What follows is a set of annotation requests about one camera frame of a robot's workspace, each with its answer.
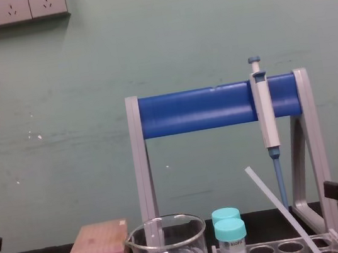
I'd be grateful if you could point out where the clear glass stirring rod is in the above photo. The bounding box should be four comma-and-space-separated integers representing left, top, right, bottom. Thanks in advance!
243, 157, 323, 253

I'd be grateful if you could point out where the clear plastic tube rack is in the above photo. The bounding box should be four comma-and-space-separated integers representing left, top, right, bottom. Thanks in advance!
210, 225, 338, 253

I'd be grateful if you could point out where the pink pipette tip box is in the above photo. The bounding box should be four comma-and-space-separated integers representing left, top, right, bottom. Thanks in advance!
65, 218, 133, 253

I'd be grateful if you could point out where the grey and blue pipette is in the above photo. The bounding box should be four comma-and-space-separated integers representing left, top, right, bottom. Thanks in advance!
247, 54, 293, 215

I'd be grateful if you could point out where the teal capped sample tube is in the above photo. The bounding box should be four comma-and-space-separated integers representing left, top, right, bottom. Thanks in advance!
210, 205, 242, 226
213, 216, 250, 253

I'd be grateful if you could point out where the grey pipette stand blue bar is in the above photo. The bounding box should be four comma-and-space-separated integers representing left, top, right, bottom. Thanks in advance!
123, 65, 338, 253

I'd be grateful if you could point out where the grey wall socket panel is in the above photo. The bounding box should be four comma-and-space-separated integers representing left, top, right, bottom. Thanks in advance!
0, 0, 71, 30

